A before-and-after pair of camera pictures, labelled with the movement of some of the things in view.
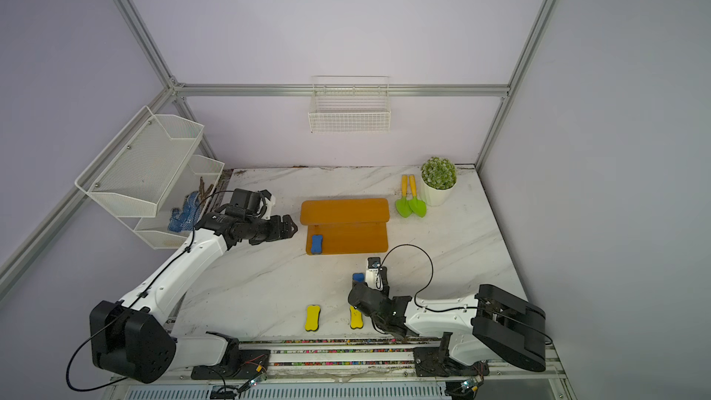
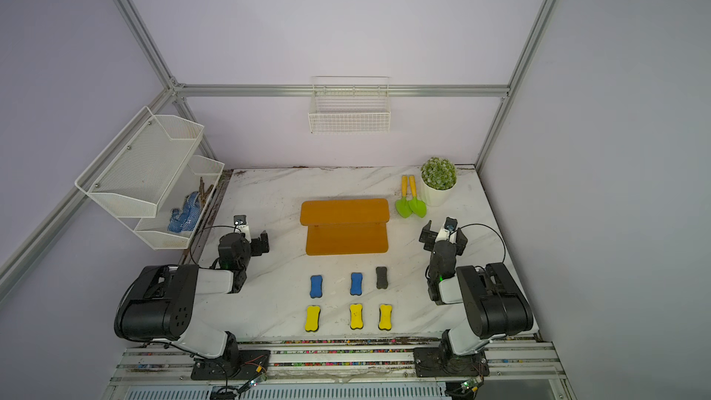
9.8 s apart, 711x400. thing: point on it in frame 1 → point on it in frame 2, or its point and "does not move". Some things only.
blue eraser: x=317 y=244 → x=316 y=286
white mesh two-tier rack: x=140 y=176 does not move
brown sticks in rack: x=202 y=193 does not move
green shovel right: x=417 y=206 does not move
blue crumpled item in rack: x=185 y=219 does not move
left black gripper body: x=268 y=231 → x=255 y=248
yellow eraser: x=312 y=318 does not move
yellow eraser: x=356 y=319 does not move
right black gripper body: x=380 y=320 → x=430 y=236
